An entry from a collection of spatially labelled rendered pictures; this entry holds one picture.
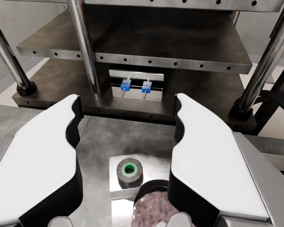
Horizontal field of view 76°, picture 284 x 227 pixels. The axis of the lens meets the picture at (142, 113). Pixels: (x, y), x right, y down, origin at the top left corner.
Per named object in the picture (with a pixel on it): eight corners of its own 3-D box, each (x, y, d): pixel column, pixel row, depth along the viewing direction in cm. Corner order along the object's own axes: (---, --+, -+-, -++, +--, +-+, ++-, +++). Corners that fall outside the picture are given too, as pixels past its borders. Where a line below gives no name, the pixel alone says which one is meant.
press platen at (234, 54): (248, 74, 80) (253, 65, 76) (20, 55, 93) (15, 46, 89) (224, 15, 130) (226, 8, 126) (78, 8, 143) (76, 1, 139)
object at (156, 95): (161, 102, 98) (164, 74, 86) (112, 96, 101) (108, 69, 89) (167, 55, 132) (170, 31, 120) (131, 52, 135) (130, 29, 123)
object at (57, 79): (251, 132, 91) (257, 124, 87) (16, 104, 106) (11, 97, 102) (226, 51, 148) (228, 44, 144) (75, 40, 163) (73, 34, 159)
